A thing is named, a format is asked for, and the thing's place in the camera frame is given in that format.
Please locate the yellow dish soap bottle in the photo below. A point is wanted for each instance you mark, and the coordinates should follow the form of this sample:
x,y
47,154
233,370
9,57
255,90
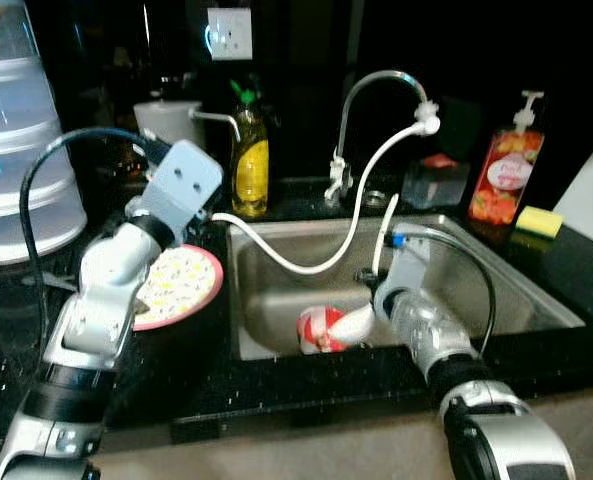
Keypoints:
x,y
250,170

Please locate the white wall socket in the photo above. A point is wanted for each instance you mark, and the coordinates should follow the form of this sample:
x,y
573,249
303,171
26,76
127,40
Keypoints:
x,y
229,35

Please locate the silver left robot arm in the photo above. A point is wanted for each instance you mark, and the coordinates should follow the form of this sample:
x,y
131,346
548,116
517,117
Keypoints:
x,y
91,320

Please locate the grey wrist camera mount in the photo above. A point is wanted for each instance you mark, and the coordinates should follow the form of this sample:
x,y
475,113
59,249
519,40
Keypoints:
x,y
408,265
181,180

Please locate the white stacked plastic food cover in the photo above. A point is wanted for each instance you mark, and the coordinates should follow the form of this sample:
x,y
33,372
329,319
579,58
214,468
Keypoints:
x,y
21,150

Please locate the small clear container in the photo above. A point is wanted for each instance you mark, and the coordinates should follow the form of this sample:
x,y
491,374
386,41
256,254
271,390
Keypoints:
x,y
436,185

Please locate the red and white bowl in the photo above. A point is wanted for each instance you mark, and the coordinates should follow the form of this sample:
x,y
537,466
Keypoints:
x,y
314,330

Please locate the chrome gooseneck faucet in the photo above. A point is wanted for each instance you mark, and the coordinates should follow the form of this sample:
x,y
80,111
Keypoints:
x,y
338,182

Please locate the grey jug with red label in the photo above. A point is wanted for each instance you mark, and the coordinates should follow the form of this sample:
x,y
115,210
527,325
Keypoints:
x,y
166,120

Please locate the stainless steel sink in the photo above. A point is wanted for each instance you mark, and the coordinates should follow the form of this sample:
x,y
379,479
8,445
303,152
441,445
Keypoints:
x,y
276,290

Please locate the yellow sponge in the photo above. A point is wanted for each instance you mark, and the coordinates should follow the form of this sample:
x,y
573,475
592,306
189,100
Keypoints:
x,y
539,222

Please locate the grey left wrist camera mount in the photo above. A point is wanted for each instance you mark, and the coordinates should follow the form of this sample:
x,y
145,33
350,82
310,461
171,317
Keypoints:
x,y
181,180

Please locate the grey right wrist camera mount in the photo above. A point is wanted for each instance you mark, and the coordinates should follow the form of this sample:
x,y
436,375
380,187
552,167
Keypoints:
x,y
408,265

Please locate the white board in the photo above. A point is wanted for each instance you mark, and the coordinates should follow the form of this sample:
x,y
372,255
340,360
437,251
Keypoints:
x,y
591,195

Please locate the floral plate with pink rim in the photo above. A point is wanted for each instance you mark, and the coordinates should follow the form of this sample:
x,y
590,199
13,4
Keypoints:
x,y
186,285

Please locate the peach hand soap pump bottle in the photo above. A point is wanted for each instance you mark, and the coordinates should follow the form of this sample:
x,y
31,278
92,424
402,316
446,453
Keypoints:
x,y
506,170

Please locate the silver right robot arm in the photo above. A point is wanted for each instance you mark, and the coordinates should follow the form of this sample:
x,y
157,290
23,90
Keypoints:
x,y
446,350

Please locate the round metal counter cap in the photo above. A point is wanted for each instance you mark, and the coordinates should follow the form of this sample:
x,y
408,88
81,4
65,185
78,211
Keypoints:
x,y
373,198

